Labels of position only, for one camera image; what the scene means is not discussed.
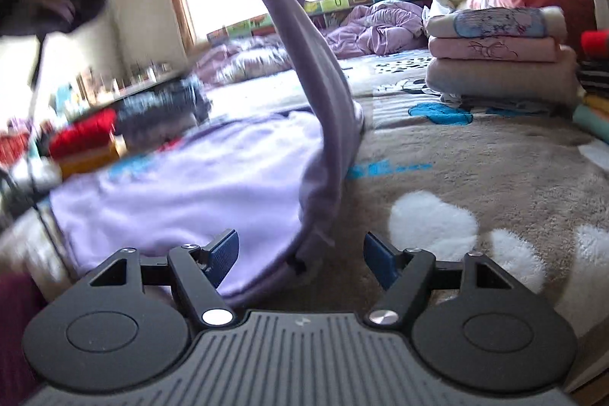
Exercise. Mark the teal cloth roll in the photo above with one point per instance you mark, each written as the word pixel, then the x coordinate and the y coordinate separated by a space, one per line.
pixel 592 125

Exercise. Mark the red cloth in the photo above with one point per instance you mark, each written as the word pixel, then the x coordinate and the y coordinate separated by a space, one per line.
pixel 595 45

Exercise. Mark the black white striped cloth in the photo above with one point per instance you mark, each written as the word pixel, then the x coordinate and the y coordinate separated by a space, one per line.
pixel 594 78

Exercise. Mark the colourful alphabet foam mat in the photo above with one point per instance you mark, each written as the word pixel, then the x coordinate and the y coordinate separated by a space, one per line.
pixel 333 2

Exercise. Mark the person's left hand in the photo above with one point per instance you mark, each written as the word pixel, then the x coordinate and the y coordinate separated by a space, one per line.
pixel 50 5

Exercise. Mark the lavender sweatshirt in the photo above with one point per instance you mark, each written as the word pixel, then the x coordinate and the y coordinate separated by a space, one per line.
pixel 190 187

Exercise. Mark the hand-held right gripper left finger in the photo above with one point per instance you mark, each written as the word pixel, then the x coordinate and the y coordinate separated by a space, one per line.
pixel 223 254

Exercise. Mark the folded pink garment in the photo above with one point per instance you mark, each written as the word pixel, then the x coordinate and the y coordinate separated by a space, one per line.
pixel 499 49

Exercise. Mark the folded yellow garment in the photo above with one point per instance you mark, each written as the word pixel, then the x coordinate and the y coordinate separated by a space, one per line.
pixel 90 161

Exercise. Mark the folded blue jeans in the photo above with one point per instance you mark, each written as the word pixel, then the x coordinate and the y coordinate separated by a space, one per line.
pixel 161 106

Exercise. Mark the person's maroon clothing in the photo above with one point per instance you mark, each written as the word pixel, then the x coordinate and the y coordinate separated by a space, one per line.
pixel 16 339

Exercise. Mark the lavender duvet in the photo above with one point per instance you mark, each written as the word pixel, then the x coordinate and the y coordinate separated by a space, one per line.
pixel 376 30

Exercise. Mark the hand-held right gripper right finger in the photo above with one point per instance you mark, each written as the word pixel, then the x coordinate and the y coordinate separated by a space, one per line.
pixel 380 258

